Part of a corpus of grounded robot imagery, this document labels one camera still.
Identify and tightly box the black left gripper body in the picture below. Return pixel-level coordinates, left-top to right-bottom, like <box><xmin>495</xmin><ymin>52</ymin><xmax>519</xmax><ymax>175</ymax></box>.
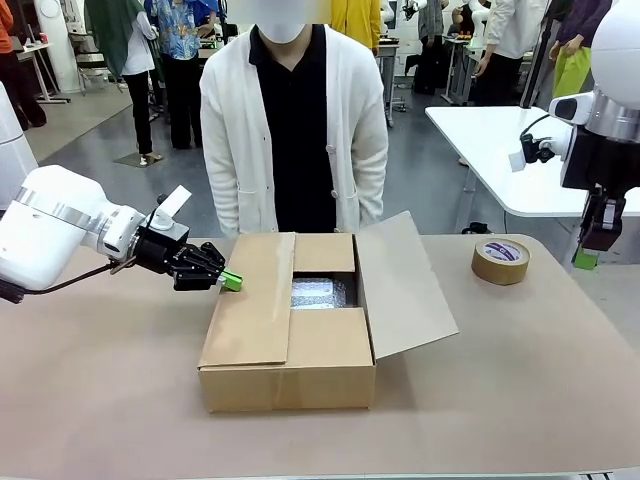
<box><xmin>132</xmin><ymin>223</ymin><xmax>190</xmax><ymax>275</ymax></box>

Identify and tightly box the person in white cardigan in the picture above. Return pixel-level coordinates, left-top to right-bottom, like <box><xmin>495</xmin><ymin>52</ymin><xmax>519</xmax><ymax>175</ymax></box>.
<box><xmin>199</xmin><ymin>0</ymin><xmax>390</xmax><ymax>239</ymax></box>

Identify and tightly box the white side table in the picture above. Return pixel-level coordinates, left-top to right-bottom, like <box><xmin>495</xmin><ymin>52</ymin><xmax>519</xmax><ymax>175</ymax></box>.
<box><xmin>424</xmin><ymin>105</ymin><xmax>640</xmax><ymax>266</ymax></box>

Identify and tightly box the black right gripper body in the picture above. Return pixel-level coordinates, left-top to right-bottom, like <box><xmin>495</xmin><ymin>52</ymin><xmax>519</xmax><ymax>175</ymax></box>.
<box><xmin>560</xmin><ymin>127</ymin><xmax>640</xmax><ymax>190</ymax></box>

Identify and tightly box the person in lime trousers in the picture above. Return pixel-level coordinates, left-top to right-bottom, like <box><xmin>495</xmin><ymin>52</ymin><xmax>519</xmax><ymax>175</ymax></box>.
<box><xmin>549</xmin><ymin>0</ymin><xmax>614</xmax><ymax>101</ymax></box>

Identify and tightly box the brown-topped lab table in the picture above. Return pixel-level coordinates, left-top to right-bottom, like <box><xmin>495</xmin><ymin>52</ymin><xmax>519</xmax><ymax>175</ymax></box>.
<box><xmin>374</xmin><ymin>42</ymin><xmax>401</xmax><ymax>129</ymax></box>

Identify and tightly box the person in orange top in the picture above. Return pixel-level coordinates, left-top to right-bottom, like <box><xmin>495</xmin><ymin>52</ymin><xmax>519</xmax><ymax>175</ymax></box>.
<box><xmin>0</xmin><ymin>0</ymin><xmax>49</xmax><ymax>131</ymax></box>

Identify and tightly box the person with green headscarf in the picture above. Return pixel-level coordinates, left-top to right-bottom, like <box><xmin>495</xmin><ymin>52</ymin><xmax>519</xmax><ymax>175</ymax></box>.
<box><xmin>83</xmin><ymin>0</ymin><xmax>164</xmax><ymax>167</ymax></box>

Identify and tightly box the person's right forearm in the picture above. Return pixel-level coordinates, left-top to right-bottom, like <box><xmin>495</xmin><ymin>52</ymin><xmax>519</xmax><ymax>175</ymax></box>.
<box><xmin>205</xmin><ymin>159</ymin><xmax>242</xmax><ymax>237</ymax></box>

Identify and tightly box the brown cardboard box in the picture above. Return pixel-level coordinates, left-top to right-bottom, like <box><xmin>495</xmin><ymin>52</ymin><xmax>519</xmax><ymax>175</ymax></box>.
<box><xmin>197</xmin><ymin>210</ymin><xmax>460</xmax><ymax>414</ymax></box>

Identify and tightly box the person in yellow jacket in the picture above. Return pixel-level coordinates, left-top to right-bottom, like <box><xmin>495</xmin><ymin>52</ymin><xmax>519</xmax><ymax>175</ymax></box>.
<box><xmin>329</xmin><ymin>0</ymin><xmax>382</xmax><ymax>51</ymax></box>

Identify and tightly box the person in dark clothes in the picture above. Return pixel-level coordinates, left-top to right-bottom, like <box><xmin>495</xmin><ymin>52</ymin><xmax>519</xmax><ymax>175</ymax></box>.
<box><xmin>413</xmin><ymin>0</ymin><xmax>451</xmax><ymax>96</ymax></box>

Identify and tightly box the person in blue floral shirt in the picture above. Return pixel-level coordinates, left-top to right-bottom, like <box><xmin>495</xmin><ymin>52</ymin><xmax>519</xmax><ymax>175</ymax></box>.
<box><xmin>144</xmin><ymin>0</ymin><xmax>221</xmax><ymax>150</ymax></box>

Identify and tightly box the person's left forearm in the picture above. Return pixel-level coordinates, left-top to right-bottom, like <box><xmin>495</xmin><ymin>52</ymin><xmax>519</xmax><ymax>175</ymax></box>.
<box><xmin>355</xmin><ymin>159</ymin><xmax>390</xmax><ymax>227</ymax></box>

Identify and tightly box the brown packing tape roll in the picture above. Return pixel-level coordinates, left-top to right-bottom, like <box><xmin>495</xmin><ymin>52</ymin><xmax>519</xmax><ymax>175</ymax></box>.
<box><xmin>471</xmin><ymin>238</ymin><xmax>531</xmax><ymax>286</ymax></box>

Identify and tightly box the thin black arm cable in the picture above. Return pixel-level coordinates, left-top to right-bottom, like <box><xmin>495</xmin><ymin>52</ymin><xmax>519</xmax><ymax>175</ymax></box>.
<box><xmin>0</xmin><ymin>262</ymin><xmax>132</xmax><ymax>304</ymax></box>

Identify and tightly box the black stand pole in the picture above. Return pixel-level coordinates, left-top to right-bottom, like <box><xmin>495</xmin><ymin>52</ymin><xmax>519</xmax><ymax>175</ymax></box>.
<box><xmin>519</xmin><ymin>0</ymin><xmax>565</xmax><ymax>110</ymax></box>

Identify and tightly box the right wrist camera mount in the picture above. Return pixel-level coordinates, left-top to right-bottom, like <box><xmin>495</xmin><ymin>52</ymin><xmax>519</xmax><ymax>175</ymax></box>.
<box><xmin>508</xmin><ymin>113</ymin><xmax>557</xmax><ymax>174</ymax></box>

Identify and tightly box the person in white shirt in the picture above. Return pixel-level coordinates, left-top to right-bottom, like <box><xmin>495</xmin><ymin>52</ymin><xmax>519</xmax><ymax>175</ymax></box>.
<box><xmin>474</xmin><ymin>0</ymin><xmax>551</xmax><ymax>107</ymax></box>

